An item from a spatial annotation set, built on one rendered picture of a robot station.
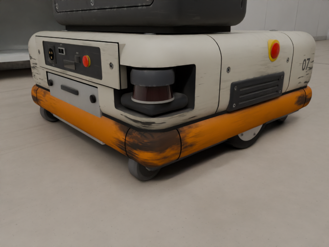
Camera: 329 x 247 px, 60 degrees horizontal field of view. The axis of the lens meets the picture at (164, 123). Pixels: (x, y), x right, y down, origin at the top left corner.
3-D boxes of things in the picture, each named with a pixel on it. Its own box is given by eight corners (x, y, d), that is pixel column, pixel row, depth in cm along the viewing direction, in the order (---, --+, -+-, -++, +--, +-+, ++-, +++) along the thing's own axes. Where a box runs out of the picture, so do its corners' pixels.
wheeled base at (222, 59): (150, 185, 50) (148, 35, 41) (30, 109, 95) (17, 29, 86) (313, 111, 92) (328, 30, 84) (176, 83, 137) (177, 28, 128)
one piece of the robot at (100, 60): (117, 91, 51) (114, 42, 48) (36, 66, 80) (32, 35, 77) (128, 89, 52) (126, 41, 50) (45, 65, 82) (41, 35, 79)
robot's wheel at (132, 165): (136, 187, 56) (128, 182, 58) (165, 173, 60) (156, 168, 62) (133, 153, 53) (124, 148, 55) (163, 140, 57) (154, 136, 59)
